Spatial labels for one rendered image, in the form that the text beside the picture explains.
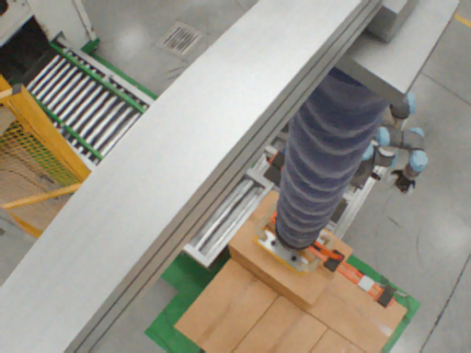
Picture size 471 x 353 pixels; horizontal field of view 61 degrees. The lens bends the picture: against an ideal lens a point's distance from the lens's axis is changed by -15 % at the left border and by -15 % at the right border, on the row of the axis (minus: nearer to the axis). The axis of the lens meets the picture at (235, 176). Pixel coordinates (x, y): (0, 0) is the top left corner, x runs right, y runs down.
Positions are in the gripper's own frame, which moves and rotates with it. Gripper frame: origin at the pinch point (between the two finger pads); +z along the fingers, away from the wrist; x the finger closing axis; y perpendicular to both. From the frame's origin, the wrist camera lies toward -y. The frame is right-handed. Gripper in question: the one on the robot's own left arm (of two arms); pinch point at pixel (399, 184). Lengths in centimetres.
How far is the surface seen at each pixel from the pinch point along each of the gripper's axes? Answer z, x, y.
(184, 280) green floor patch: 152, -89, 87
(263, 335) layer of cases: 97, -15, 90
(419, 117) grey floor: 152, 2, -147
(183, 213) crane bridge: -152, -30, 90
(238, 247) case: 58, -56, 56
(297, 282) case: 58, -17, 55
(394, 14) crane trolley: -144, -25, 46
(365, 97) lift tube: -118, -25, 47
